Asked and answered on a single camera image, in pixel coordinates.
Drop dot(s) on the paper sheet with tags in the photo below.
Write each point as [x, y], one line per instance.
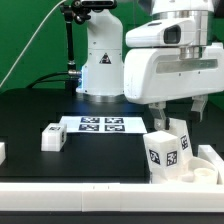
[96, 124]

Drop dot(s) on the white block at left edge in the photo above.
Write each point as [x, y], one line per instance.
[2, 152]

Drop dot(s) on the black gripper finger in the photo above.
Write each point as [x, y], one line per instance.
[161, 121]
[198, 106]

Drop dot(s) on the white round stool seat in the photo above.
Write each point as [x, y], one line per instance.
[196, 171]

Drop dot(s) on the black camera stand pole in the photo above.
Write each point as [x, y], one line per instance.
[69, 43]

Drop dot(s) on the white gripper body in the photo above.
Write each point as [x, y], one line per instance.
[156, 69]

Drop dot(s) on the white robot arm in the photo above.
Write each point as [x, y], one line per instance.
[201, 11]

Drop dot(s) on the white front fence rail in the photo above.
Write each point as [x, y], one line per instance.
[111, 197]

